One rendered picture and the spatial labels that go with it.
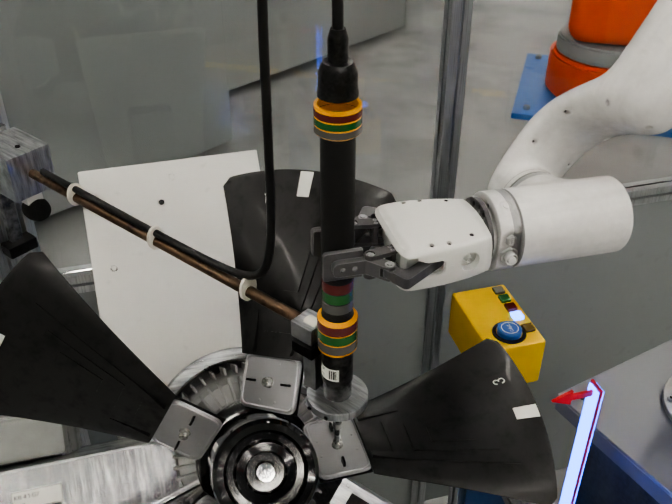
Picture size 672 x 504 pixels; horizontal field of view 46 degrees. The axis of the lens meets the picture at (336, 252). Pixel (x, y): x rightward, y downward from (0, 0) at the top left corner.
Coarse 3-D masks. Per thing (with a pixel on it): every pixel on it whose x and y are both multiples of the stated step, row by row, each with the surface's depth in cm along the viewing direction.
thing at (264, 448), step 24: (240, 408) 98; (240, 432) 87; (264, 432) 88; (288, 432) 88; (216, 456) 86; (240, 456) 87; (264, 456) 88; (288, 456) 88; (312, 456) 88; (216, 480) 86; (240, 480) 87; (288, 480) 88; (312, 480) 88
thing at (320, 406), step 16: (304, 336) 87; (304, 352) 88; (320, 352) 88; (304, 368) 90; (320, 368) 90; (320, 384) 91; (352, 384) 92; (320, 400) 89; (352, 400) 89; (320, 416) 89; (336, 416) 88; (352, 416) 88
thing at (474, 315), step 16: (480, 288) 140; (464, 304) 136; (480, 304) 136; (496, 304) 136; (464, 320) 134; (480, 320) 132; (496, 320) 132; (512, 320) 132; (528, 320) 132; (464, 336) 135; (480, 336) 129; (496, 336) 128; (528, 336) 129; (512, 352) 127; (528, 352) 128; (528, 368) 130
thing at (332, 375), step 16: (336, 32) 66; (336, 48) 67; (336, 64) 67; (352, 64) 68; (320, 80) 68; (336, 80) 67; (352, 80) 68; (320, 96) 69; (336, 96) 68; (352, 96) 69; (336, 368) 86; (352, 368) 88; (336, 384) 87; (336, 400) 89
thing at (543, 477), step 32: (480, 352) 105; (416, 384) 102; (448, 384) 102; (480, 384) 102; (512, 384) 102; (384, 416) 98; (416, 416) 98; (448, 416) 98; (480, 416) 98; (512, 416) 99; (384, 448) 95; (416, 448) 94; (448, 448) 95; (480, 448) 95; (512, 448) 96; (544, 448) 97; (416, 480) 92; (448, 480) 92; (480, 480) 93; (512, 480) 94; (544, 480) 95
